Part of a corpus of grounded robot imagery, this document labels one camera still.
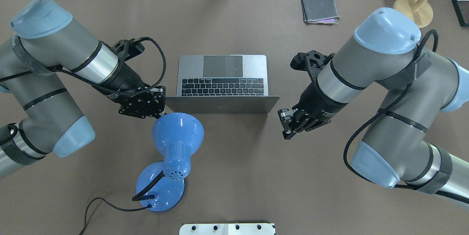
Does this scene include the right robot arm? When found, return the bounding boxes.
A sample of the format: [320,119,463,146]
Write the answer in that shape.
[278,8,468,205]

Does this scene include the black frame object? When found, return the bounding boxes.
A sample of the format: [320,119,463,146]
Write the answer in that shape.
[451,0,469,27]

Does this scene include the wooden stand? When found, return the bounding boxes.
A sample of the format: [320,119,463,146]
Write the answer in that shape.
[392,0,433,28]

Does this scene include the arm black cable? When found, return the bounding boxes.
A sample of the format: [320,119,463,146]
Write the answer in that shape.
[343,30,469,204]
[0,37,167,98]

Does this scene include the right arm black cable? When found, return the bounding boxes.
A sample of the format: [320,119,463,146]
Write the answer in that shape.
[343,30,469,204]

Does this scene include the grey laptop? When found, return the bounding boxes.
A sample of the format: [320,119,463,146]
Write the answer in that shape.
[166,55,279,114]

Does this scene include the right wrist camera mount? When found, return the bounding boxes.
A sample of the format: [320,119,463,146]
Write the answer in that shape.
[290,51,335,82]

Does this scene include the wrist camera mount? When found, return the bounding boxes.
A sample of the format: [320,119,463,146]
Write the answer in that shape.
[110,38,145,61]
[290,51,335,82]

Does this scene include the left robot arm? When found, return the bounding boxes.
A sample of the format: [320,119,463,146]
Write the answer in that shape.
[1,0,165,178]

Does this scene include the folded grey cloth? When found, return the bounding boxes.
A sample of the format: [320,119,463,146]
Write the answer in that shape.
[300,0,340,25]

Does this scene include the blue desk lamp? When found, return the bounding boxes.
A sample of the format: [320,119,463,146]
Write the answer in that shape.
[132,113,204,212]

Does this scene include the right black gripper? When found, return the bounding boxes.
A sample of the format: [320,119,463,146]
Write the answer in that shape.
[277,92,345,140]

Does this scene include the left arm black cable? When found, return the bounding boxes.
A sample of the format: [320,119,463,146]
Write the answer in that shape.
[0,37,167,98]

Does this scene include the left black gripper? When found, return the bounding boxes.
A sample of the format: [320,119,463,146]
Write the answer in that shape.
[118,86,166,119]

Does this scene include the white panel with knobs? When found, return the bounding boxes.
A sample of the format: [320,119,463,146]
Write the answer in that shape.
[179,223,276,235]

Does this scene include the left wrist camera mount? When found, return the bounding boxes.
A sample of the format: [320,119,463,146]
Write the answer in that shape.
[110,38,145,61]

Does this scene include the black lamp power cord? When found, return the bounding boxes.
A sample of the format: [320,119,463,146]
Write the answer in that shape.
[78,197,152,235]

